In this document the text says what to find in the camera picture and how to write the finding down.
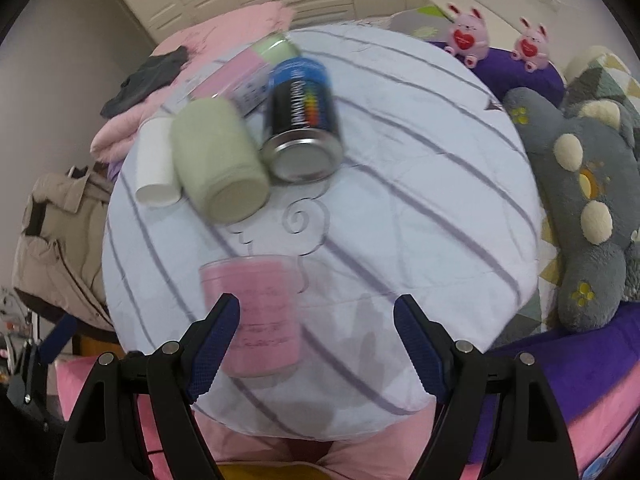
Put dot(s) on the pink clear plastic cup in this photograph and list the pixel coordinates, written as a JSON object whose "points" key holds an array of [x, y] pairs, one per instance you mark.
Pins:
{"points": [[267, 339]]}

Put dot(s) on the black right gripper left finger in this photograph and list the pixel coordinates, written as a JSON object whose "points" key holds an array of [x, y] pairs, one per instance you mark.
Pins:
{"points": [[104, 437]]}

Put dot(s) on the dark grey garment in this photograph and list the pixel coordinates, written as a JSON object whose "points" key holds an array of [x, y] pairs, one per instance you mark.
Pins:
{"points": [[154, 73]]}

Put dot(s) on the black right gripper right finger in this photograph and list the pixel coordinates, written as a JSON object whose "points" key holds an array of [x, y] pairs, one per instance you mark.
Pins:
{"points": [[528, 438]]}

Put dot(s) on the pink quilt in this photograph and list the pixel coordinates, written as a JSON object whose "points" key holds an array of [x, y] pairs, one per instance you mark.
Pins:
{"points": [[206, 42]]}

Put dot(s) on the large pink bunny toy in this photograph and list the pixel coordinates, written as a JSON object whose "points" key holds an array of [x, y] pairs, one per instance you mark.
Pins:
{"points": [[468, 36]]}

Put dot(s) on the purple plush pillow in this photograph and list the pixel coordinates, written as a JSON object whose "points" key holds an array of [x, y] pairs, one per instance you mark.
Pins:
{"points": [[501, 74]]}

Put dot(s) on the grey dinosaur plush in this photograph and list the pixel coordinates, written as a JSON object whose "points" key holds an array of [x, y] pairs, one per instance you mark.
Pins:
{"points": [[585, 166]]}

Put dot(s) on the pale green cup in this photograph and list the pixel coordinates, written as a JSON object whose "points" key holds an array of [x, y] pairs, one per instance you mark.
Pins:
{"points": [[217, 161]]}

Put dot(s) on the small pink bunny toy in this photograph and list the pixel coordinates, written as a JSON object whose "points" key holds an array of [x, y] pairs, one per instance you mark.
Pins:
{"points": [[532, 47]]}

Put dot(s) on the white paper cup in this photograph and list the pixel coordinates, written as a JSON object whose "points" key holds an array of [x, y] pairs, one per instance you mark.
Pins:
{"points": [[157, 184]]}

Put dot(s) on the blue black metal can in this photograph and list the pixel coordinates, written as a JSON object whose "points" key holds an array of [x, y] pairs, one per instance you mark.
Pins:
{"points": [[302, 139]]}

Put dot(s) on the grey flower pillow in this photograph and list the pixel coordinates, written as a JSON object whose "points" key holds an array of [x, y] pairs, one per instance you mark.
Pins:
{"points": [[427, 23]]}

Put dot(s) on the pink green glass cup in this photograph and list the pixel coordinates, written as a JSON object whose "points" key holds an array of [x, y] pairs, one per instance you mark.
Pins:
{"points": [[244, 79]]}

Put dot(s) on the beige jacket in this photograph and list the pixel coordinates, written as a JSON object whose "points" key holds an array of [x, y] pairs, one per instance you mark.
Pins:
{"points": [[58, 260]]}

